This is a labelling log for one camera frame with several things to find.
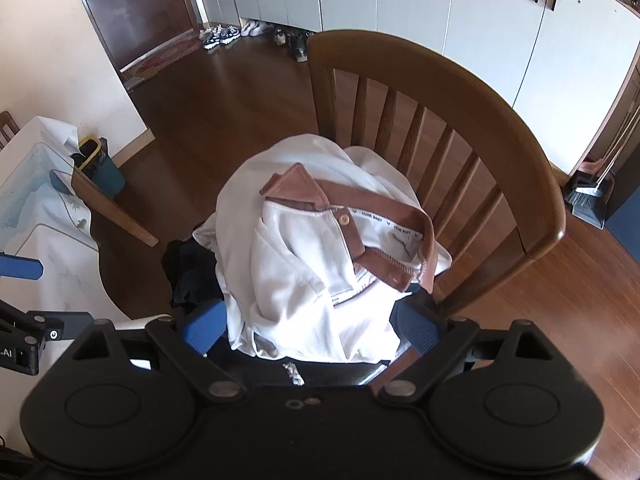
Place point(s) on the grey dustpan and broom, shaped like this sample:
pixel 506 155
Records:
pixel 595 212

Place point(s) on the row of shoes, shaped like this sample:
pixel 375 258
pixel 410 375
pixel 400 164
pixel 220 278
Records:
pixel 220 36

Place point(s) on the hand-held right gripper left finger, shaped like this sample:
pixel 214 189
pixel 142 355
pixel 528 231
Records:
pixel 202 327

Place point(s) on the white polo shirt brown collar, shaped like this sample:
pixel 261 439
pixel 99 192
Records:
pixel 290 270

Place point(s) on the teal trash bin yellow rim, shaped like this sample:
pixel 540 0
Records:
pixel 110 177

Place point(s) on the dark cloth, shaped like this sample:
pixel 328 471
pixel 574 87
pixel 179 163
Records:
pixel 190 270

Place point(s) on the dark wooden door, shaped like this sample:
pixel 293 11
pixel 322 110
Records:
pixel 135 5

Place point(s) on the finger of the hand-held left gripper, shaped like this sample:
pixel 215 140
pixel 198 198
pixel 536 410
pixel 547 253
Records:
pixel 17 266

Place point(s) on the white cabinet wall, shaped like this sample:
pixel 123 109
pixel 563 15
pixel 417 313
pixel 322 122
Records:
pixel 425 5

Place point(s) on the patterned doormat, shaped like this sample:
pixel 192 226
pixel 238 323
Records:
pixel 160 57

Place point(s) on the dark wooden chair curved back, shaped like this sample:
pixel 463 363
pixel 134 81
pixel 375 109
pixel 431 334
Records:
pixel 500 135

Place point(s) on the dark blue mat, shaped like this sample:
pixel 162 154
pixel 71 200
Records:
pixel 625 232

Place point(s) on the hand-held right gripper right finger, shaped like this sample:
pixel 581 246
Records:
pixel 417 327

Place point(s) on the crumpled foil scrap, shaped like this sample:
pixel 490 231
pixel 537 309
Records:
pixel 294 374

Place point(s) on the blue white printed tablecloth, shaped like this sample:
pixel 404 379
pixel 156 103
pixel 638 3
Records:
pixel 50 225

